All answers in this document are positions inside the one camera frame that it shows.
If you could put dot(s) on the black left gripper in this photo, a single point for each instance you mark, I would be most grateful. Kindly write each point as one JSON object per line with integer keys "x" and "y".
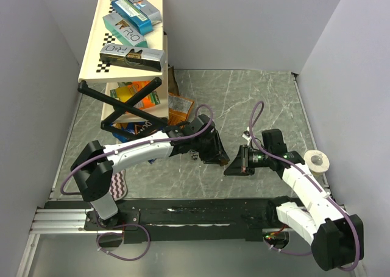
{"x": 217, "y": 152}

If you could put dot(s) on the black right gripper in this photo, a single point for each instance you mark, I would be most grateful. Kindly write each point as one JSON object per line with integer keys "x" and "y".
{"x": 241, "y": 165}

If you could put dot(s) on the small padlock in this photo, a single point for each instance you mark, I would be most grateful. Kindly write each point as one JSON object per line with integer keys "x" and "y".
{"x": 194, "y": 156}

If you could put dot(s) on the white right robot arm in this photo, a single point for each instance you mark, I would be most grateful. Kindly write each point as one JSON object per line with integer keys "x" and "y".
{"x": 335, "y": 237}

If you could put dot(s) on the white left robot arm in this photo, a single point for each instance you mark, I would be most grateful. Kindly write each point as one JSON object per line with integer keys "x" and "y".
{"x": 95, "y": 166}

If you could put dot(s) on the orange Kettle chips bag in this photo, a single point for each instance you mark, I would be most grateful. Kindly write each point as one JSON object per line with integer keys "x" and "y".
{"x": 179, "y": 109}

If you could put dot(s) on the white tape roll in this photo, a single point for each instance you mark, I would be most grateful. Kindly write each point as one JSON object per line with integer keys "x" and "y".
{"x": 317, "y": 162}

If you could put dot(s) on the orange sponge package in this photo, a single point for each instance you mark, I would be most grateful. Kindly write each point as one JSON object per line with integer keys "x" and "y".
{"x": 127, "y": 90}

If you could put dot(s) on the dark grey R&O box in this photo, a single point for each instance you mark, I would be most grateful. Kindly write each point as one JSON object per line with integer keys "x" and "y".
{"x": 133, "y": 57}

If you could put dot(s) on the cream two-tier shelf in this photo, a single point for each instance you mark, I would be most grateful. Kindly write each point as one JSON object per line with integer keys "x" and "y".
{"x": 93, "y": 70}

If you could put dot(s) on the teal R&O box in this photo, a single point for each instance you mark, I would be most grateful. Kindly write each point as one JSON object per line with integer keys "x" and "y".
{"x": 124, "y": 31}

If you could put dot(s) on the blue foil box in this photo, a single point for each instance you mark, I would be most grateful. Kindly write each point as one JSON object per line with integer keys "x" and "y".
{"x": 133, "y": 15}

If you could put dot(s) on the silver R&O box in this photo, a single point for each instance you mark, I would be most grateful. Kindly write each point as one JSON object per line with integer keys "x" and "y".
{"x": 149, "y": 10}

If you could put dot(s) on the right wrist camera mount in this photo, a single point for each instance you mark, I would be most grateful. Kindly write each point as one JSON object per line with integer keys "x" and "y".
{"x": 246, "y": 136}

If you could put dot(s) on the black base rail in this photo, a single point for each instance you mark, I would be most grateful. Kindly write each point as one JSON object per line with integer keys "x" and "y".
{"x": 168, "y": 219}

